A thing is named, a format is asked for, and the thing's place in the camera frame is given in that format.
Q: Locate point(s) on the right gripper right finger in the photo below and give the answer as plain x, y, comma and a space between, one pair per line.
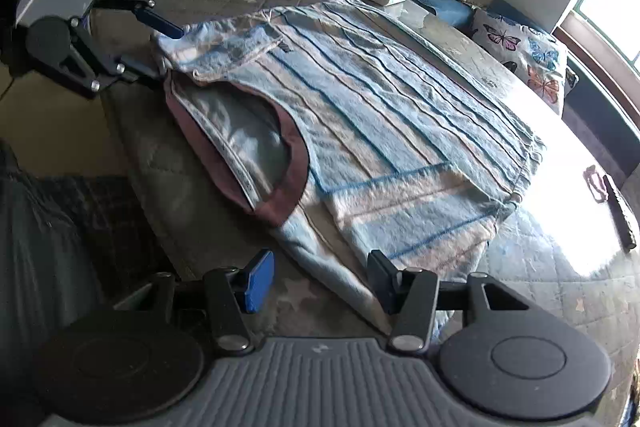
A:
511, 359

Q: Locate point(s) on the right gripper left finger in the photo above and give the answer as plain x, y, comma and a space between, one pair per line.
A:
144, 354

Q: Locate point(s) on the blue striped knit garment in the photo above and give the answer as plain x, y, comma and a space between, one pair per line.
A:
329, 124

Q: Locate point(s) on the black remote control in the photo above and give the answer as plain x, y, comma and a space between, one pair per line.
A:
617, 207

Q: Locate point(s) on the pink small object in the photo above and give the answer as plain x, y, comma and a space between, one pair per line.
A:
595, 184

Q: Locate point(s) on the butterfly print pillow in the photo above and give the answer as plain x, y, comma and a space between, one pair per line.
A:
532, 55

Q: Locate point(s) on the blue bench sofa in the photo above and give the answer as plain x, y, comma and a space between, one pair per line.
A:
591, 110

